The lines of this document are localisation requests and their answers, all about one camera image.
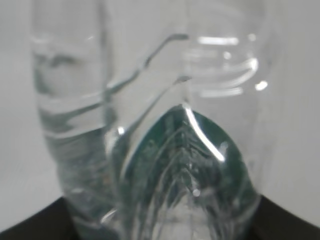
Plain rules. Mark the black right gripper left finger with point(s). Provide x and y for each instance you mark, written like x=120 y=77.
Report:
x=51 y=223

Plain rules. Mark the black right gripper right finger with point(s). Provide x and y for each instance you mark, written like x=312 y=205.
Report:
x=271 y=222

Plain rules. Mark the clear water bottle green label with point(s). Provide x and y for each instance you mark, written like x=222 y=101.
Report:
x=159 y=114

